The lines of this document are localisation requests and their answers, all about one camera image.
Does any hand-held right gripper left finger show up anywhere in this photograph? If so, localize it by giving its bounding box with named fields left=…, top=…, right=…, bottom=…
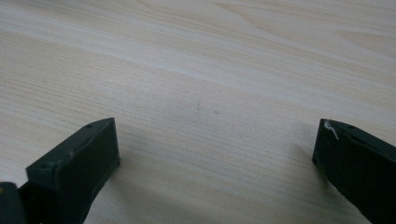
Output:
left=18, top=117, right=121, bottom=224

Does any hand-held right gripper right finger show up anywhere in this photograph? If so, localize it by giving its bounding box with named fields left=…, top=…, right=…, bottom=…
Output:
left=312, top=118, right=396, bottom=224

